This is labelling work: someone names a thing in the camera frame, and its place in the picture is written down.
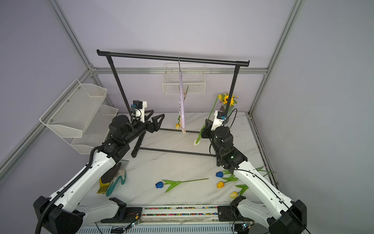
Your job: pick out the blue tulip left group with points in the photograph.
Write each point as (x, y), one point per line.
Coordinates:
(172, 184)

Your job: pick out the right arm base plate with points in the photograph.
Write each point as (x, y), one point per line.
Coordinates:
(231, 212)

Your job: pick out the white tulip group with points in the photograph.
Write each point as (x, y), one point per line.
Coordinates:
(200, 133)

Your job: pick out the yellow tulip group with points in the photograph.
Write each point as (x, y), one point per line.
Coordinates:
(222, 184)
(178, 125)

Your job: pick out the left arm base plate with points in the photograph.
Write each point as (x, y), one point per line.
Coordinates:
(124, 214)

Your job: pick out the lilac clip hanger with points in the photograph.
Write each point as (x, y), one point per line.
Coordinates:
(181, 102)

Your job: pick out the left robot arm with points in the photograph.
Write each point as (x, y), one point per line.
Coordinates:
(59, 213)

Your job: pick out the white mesh two-tier shelf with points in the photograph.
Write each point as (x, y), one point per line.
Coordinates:
(80, 116)

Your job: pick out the blue tulip group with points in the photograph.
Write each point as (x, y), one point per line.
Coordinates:
(172, 184)
(226, 175)

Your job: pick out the sunflower bouquet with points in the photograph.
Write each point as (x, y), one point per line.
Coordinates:
(224, 97)

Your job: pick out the pale yellow tulip right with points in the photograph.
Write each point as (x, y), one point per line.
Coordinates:
(242, 188)

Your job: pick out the blue tulip right group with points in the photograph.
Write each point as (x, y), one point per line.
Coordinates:
(226, 175)

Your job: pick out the teal green glove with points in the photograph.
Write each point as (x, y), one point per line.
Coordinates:
(120, 177)

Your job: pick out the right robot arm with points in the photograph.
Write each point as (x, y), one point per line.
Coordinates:
(278, 213)

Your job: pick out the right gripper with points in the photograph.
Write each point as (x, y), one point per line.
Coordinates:
(206, 135)

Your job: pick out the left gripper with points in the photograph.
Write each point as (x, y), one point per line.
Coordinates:
(155, 126)

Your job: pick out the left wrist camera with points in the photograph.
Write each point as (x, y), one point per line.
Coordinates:
(138, 110)

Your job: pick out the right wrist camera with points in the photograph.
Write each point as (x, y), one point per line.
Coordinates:
(220, 118)

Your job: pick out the black clothes rack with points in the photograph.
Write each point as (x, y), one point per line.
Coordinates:
(237, 64)

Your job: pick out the white wire wall basket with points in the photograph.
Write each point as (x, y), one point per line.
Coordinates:
(193, 78)

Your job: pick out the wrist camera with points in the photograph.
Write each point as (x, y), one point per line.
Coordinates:
(220, 118)
(138, 110)

